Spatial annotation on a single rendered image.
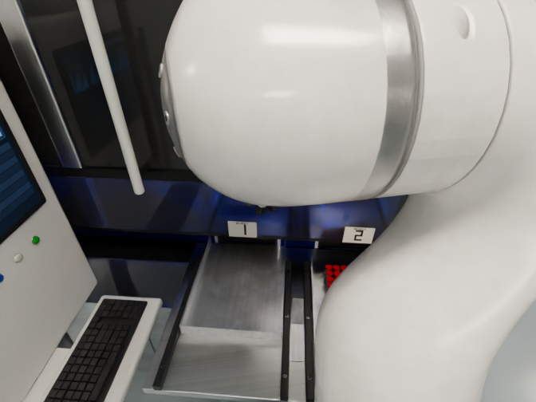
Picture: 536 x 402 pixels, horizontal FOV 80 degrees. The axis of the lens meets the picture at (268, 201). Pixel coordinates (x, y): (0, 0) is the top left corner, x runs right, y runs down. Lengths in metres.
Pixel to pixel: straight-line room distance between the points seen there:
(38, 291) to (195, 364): 0.43
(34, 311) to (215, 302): 0.44
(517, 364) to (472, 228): 2.07
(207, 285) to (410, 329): 0.85
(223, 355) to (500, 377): 1.58
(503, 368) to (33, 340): 2.04
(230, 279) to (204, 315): 0.14
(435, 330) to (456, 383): 0.03
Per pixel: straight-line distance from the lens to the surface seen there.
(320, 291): 0.98
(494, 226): 0.18
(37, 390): 1.08
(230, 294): 0.97
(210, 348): 0.89
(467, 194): 0.18
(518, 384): 2.18
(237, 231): 0.96
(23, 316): 0.99
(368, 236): 0.97
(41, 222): 0.98
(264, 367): 0.85
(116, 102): 0.77
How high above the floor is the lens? 1.64
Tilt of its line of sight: 36 degrees down
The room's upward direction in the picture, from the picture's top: straight up
